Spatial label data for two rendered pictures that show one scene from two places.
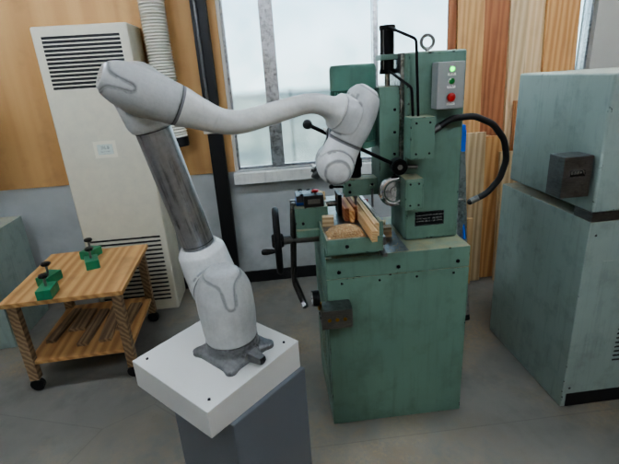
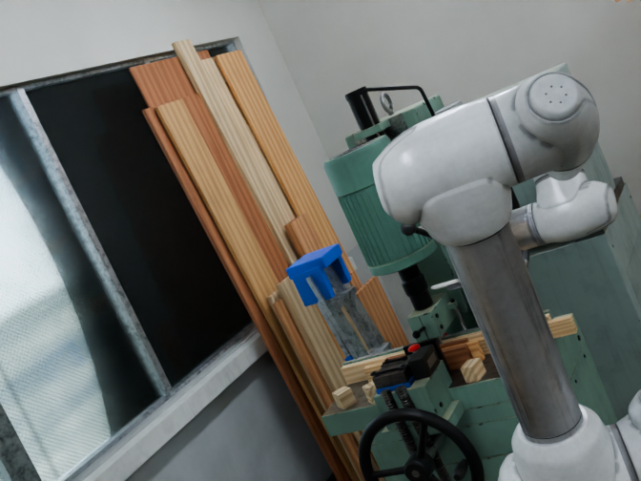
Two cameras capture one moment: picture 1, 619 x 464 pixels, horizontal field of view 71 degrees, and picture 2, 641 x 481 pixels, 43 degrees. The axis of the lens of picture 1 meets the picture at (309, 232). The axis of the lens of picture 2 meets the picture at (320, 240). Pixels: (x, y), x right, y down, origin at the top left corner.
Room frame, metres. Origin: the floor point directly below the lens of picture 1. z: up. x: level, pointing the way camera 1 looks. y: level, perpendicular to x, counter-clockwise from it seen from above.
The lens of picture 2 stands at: (0.74, 1.51, 1.59)
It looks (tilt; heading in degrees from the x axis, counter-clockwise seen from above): 8 degrees down; 306
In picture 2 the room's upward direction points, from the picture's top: 25 degrees counter-clockwise
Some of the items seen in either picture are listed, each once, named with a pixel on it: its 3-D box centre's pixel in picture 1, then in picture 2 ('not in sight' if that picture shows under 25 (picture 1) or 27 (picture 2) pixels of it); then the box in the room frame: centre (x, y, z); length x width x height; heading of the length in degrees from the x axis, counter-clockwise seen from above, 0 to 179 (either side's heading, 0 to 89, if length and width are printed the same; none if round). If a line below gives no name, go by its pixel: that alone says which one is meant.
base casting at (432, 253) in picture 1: (384, 242); (483, 388); (1.77, -0.32, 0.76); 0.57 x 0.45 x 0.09; 94
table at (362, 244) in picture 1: (330, 221); (434, 393); (1.77, -0.09, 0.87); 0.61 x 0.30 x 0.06; 4
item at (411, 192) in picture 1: (410, 191); not in sight; (1.62, -0.40, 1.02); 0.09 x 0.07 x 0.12; 4
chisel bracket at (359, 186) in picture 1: (359, 187); (434, 319); (1.76, -0.22, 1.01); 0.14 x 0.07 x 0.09; 94
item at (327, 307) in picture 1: (335, 314); not in sight; (1.49, -0.08, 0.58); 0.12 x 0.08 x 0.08; 94
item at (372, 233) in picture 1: (357, 212); (463, 350); (1.71, -0.21, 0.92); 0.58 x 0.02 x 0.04; 4
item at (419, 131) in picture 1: (419, 136); not in sight; (1.63, -0.43, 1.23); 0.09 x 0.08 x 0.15; 94
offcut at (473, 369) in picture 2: (328, 220); (473, 369); (1.64, -0.08, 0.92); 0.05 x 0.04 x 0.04; 87
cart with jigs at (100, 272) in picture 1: (91, 304); not in sight; (2.21, 1.26, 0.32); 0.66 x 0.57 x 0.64; 7
